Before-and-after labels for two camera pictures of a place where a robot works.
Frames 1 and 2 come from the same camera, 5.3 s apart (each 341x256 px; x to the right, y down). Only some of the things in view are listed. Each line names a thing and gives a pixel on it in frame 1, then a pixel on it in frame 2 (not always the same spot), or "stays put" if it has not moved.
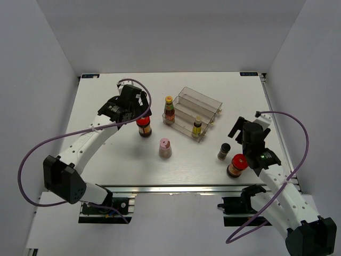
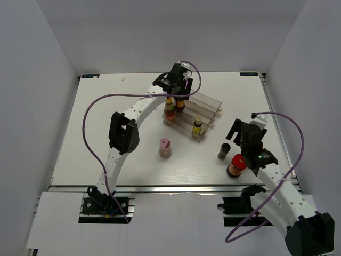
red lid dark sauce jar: (145, 129) → (180, 105)
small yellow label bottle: (197, 127) stays put
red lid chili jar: (240, 162) stays put
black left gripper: (142, 108) → (187, 85)
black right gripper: (238, 126) stays put
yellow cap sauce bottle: (169, 114) stays put
